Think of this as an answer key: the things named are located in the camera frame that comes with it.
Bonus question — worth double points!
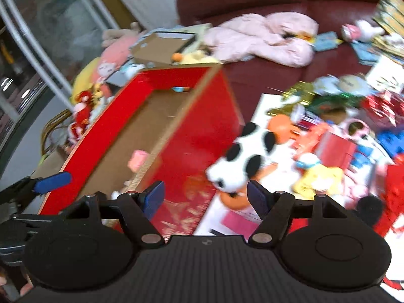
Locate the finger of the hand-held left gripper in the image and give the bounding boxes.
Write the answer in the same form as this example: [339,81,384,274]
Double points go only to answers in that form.
[11,213,68,229]
[0,172,72,204]

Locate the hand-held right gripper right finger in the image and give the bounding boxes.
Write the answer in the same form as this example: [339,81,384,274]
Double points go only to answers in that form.
[247,180,348,249]

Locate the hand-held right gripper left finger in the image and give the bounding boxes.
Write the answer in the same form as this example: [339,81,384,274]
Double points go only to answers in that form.
[63,181,166,249]

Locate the yellow star toy pink strap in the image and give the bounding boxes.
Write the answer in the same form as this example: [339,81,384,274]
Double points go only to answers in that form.
[292,153,344,201]

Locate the red cardboard gift box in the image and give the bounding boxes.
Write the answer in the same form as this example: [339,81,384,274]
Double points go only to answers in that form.
[38,65,245,237]

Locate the orange toy frying pan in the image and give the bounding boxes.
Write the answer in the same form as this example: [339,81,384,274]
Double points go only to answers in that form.
[219,164,272,210]

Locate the pink plastic clip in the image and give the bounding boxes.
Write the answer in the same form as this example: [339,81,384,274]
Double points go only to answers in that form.
[222,210,262,237]

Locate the panda plush toy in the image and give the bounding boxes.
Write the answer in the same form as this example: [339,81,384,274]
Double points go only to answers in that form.
[205,122,277,194]

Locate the small pink toy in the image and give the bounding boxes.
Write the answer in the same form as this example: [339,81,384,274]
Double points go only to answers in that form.
[128,150,149,171]

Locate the rattan chair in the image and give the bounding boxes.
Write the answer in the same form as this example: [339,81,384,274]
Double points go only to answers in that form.
[41,109,74,155]

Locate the orange toy cup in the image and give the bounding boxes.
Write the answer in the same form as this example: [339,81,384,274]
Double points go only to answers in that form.
[267,114,302,144]

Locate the red doll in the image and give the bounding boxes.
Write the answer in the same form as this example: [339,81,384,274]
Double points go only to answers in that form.
[68,90,95,142]

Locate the white instruction sheet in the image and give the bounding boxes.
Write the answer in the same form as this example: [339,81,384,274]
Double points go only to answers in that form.
[192,93,316,237]

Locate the red folding case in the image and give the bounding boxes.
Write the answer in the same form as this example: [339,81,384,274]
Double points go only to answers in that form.
[316,131,357,171]

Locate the gold tinsel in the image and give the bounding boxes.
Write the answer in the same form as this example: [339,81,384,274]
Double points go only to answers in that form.
[268,80,316,116]

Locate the yellow cushion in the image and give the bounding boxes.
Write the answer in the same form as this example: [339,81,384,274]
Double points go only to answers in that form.
[71,57,105,105]

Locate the black round object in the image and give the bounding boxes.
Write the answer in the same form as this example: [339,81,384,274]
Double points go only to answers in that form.
[357,196,384,226]

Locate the pink heart-shaped toy glasses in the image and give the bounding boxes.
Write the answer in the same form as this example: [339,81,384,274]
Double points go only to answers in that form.
[342,118,371,139]

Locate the green tinsel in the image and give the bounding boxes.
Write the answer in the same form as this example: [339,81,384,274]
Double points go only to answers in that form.
[308,93,363,114]

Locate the yellow duck plush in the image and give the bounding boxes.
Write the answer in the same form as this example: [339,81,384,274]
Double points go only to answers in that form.
[172,50,221,65]

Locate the blue toy gear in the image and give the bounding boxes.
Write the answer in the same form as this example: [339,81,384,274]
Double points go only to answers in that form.
[377,129,404,158]

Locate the brown cardboard box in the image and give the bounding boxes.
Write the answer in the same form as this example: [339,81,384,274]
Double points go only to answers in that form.
[129,32,198,68]

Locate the red mesh bag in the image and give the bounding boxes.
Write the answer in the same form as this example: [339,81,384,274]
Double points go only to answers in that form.
[361,91,404,127]

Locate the pink garment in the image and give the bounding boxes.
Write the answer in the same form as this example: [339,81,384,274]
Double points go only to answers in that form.
[202,12,319,67]

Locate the glass sliding door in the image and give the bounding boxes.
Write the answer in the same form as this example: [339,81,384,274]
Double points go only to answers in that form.
[0,0,127,133]

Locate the blue packet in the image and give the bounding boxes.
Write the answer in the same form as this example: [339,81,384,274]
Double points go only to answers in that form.
[314,32,343,53]

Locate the white card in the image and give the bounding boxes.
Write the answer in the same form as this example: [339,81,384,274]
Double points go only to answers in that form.
[366,55,404,93]

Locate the white pink plush toy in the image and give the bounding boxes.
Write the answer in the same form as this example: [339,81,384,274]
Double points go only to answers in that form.
[341,19,386,43]

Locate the stack of colourful books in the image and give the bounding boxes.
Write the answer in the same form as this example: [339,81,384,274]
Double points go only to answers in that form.
[371,0,404,57]

